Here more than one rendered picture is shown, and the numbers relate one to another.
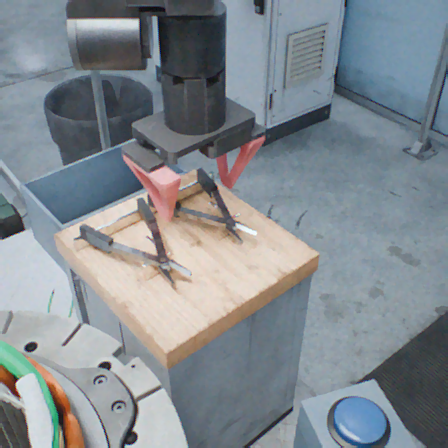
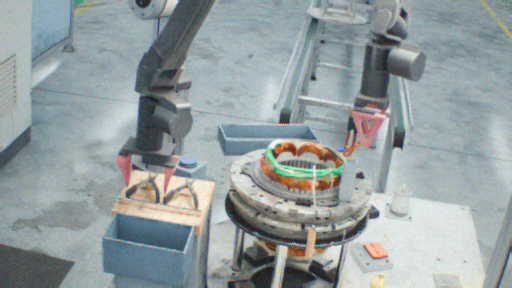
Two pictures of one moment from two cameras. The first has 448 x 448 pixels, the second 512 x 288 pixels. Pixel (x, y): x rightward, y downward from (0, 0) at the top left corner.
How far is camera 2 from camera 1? 1.70 m
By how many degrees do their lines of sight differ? 105
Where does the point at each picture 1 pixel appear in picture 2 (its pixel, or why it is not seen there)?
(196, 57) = not seen: hidden behind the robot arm
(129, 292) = (203, 196)
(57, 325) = (241, 185)
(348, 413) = (188, 161)
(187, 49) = not seen: hidden behind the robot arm
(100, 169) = (133, 251)
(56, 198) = (165, 264)
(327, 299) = not seen: outside the picture
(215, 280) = (174, 184)
